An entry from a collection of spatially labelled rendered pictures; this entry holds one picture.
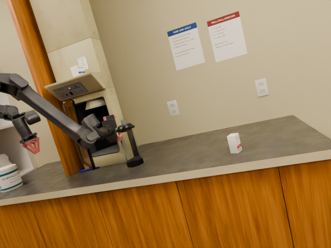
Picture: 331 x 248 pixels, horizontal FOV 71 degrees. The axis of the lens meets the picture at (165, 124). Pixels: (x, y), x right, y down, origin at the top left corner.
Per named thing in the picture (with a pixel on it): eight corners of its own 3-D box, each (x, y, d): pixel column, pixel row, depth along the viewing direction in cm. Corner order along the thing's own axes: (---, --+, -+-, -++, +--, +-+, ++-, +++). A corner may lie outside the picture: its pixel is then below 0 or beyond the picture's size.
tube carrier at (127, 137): (135, 158, 144) (125, 125, 141) (148, 158, 137) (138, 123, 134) (122, 166, 136) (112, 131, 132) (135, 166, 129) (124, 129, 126)
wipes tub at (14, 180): (13, 184, 165) (6, 165, 163) (27, 182, 161) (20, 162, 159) (-4, 194, 152) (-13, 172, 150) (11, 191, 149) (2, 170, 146)
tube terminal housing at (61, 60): (103, 156, 179) (72, 56, 167) (142, 149, 169) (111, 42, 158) (84, 169, 155) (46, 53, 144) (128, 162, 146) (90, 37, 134)
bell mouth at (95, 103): (94, 107, 165) (92, 100, 164) (116, 101, 159) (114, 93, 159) (80, 111, 148) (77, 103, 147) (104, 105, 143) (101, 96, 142)
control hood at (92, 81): (62, 101, 148) (56, 85, 147) (106, 88, 139) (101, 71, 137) (49, 103, 137) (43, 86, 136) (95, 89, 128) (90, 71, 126)
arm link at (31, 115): (8, 116, 129) (6, 108, 122) (29, 109, 136) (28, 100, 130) (19, 133, 127) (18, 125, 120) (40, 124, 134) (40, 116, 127)
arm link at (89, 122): (83, 149, 109) (89, 141, 103) (69, 129, 109) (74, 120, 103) (103, 137, 117) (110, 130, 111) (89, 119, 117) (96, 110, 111)
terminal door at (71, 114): (83, 162, 153) (64, 103, 147) (95, 170, 127) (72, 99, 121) (82, 163, 153) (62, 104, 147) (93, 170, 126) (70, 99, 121)
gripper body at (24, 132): (32, 139, 132) (25, 128, 131) (38, 135, 125) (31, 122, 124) (20, 144, 127) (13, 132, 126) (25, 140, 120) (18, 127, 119)
